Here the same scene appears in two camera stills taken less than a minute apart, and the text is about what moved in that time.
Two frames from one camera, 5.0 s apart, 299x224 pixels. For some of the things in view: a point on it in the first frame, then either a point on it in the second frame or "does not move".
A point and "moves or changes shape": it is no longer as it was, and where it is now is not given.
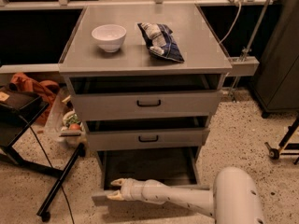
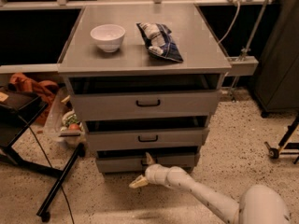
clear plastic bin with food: [63, 122] does not move
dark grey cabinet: [276, 80] does not move
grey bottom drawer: [172, 166] moves or changes shape
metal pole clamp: [245, 64] does not move
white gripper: [132, 189] to [153, 174]
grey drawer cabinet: [147, 80] does not move
